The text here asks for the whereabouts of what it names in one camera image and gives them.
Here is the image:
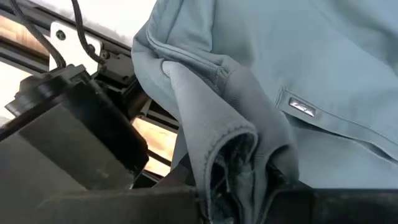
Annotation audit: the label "grey-green trousers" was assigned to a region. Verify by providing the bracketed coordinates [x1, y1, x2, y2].
[131, 0, 398, 224]

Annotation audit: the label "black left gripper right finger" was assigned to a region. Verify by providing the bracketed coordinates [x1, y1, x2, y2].
[266, 161, 312, 191]

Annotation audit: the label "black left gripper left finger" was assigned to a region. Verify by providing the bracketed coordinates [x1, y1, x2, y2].
[154, 154, 200, 189]

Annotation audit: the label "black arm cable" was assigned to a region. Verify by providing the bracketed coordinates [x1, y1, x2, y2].
[9, 0, 67, 69]
[70, 0, 106, 65]

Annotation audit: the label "white metal corner bracket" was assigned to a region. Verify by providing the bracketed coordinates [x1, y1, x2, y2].
[49, 20, 103, 75]

